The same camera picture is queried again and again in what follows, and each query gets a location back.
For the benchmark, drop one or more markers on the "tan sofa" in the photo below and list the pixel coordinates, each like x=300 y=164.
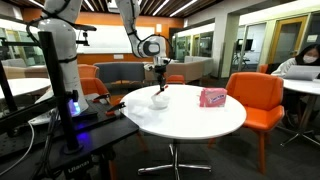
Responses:
x=25 y=71

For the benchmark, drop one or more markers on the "red marker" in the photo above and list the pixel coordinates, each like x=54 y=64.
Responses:
x=159 y=92

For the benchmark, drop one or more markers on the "beige sofa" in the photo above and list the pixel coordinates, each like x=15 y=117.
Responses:
x=190 y=68

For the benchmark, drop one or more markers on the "gray laptop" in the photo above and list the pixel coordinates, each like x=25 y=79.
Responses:
x=301 y=72

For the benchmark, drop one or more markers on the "black monitor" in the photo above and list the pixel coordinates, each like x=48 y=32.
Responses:
x=248 y=44

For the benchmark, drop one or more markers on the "orange chair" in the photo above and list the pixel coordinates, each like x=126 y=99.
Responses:
x=263 y=68
x=176 y=79
x=87 y=70
x=93 y=86

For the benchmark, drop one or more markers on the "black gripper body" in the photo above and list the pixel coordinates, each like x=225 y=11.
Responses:
x=160 y=71

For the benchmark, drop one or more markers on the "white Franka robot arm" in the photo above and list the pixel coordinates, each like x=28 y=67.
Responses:
x=63 y=46

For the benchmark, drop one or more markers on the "orange black clamp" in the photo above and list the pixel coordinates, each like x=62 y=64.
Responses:
x=116 y=108
x=101 y=97

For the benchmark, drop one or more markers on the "black breadboard platform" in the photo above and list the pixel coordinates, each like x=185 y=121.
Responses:
x=100 y=131

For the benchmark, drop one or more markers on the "black frame bar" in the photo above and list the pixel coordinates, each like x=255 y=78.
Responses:
x=6 y=90

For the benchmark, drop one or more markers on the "wall whiteboard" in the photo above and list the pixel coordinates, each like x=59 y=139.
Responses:
x=106 y=41

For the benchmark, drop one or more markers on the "gray sofa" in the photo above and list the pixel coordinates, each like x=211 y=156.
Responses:
x=120 y=71

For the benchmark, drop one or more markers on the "large orange armchair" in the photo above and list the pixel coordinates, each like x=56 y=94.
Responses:
x=260 y=96

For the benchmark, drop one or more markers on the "pink box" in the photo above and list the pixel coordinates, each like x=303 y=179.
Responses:
x=213 y=97

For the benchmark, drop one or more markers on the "black tripod head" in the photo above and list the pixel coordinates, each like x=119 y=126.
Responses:
x=78 y=168

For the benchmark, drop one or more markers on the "white bowl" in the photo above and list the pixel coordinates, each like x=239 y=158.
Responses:
x=160 y=101

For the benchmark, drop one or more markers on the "black camera on mount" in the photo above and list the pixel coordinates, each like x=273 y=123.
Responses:
x=86 y=38

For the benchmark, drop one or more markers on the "black vertical post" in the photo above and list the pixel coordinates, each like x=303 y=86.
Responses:
x=56 y=86

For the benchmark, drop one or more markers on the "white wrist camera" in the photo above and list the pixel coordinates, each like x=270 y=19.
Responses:
x=149 y=67

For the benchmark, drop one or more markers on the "white round table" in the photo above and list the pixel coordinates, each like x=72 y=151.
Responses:
x=186 y=116

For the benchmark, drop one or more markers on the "white table with metal base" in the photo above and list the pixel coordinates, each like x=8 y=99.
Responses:
x=305 y=87

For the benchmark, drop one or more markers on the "person with face mask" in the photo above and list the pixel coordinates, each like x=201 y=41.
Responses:
x=310 y=55

